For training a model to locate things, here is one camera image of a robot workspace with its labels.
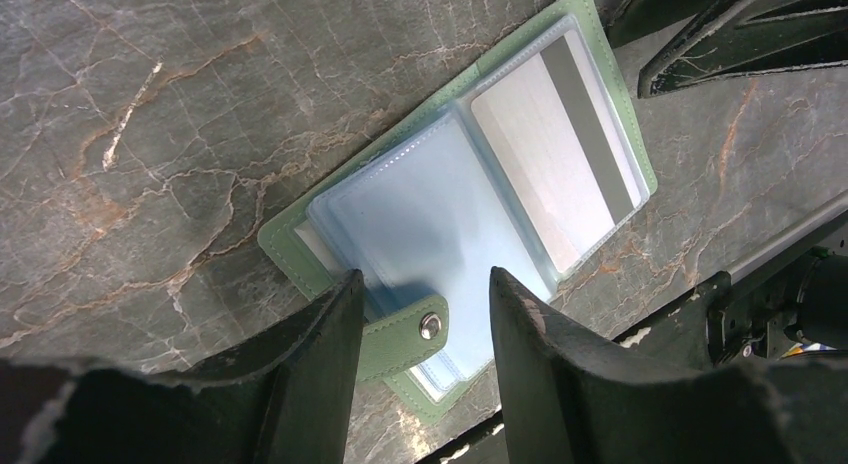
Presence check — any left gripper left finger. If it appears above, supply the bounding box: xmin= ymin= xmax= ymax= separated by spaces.
xmin=1 ymin=271 xmax=364 ymax=463

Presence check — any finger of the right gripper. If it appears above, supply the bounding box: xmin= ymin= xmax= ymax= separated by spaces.
xmin=607 ymin=0 xmax=718 ymax=49
xmin=638 ymin=0 xmax=847 ymax=98

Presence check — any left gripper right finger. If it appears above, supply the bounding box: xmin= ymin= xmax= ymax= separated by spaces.
xmin=490 ymin=267 xmax=847 ymax=463

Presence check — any green card holder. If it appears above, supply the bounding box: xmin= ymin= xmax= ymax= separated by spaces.
xmin=259 ymin=0 xmax=657 ymax=424

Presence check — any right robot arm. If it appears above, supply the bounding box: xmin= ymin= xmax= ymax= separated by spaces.
xmin=608 ymin=0 xmax=847 ymax=369

